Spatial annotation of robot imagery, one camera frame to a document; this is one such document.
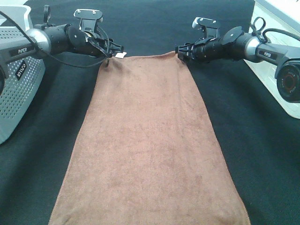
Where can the grey perforated laundry basket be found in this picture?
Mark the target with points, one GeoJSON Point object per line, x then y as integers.
{"type": "Point", "coordinates": [20, 77]}

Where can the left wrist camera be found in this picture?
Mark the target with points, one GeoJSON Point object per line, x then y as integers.
{"type": "Point", "coordinates": [88, 19]}

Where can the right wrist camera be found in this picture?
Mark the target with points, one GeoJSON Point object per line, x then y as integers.
{"type": "Point", "coordinates": [209, 27]}

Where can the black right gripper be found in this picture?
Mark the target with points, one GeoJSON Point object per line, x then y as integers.
{"type": "Point", "coordinates": [200, 51]}

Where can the black fabric table cover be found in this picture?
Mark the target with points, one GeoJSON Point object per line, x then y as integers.
{"type": "Point", "coordinates": [259, 140]}

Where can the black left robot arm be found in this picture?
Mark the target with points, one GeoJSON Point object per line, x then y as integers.
{"type": "Point", "coordinates": [54, 40]}

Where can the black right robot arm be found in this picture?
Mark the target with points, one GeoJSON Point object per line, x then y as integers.
{"type": "Point", "coordinates": [238, 45]}

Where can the brown microfibre towel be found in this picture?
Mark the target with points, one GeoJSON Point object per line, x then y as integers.
{"type": "Point", "coordinates": [146, 153]}

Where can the white plastic storage box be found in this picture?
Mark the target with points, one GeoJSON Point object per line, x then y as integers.
{"type": "Point", "coordinates": [284, 15]}

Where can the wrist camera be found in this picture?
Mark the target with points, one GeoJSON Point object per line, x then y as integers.
{"type": "Point", "coordinates": [209, 27]}
{"type": "Point", "coordinates": [88, 19]}

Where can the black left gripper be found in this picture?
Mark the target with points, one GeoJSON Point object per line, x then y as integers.
{"type": "Point", "coordinates": [96, 46]}

